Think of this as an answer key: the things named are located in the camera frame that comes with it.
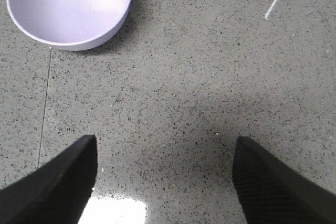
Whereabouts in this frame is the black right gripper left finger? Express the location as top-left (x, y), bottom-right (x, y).
top-left (1, 135), bottom-right (98, 223)

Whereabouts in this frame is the purple plastic bowl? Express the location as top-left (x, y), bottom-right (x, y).
top-left (6, 0), bottom-right (131, 51)

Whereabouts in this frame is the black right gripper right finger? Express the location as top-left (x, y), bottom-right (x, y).
top-left (232, 136), bottom-right (335, 223)

